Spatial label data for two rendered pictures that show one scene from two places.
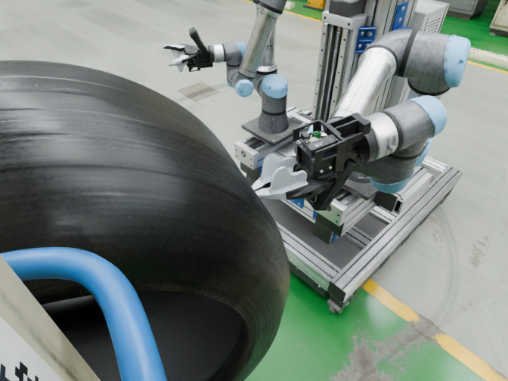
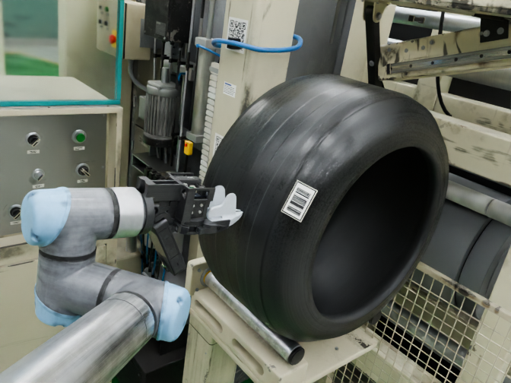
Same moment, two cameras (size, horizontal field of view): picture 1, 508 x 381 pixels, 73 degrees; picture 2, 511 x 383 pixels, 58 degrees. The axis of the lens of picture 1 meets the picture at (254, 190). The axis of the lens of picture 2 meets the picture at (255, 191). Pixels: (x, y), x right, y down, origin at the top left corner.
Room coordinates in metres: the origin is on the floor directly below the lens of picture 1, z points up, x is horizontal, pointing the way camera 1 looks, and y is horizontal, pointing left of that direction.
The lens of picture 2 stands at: (1.14, -0.21, 1.59)
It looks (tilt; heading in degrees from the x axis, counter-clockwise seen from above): 22 degrees down; 162
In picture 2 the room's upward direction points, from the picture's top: 9 degrees clockwise
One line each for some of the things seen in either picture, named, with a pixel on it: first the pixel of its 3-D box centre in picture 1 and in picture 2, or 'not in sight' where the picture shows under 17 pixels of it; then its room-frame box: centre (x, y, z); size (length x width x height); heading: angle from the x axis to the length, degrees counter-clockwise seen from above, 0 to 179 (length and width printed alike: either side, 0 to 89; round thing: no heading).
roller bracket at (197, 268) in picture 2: not in sight; (248, 261); (0.04, 0.15, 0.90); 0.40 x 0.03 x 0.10; 115
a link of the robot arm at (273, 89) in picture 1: (274, 92); not in sight; (1.47, -0.09, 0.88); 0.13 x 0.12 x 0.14; 18
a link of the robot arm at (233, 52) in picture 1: (233, 52); not in sight; (1.54, 0.09, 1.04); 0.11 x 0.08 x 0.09; 108
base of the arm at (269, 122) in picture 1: (273, 116); not in sight; (1.46, -0.09, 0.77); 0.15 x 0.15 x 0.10
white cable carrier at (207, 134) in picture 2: not in sight; (213, 150); (-0.09, 0.04, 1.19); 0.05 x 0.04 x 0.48; 115
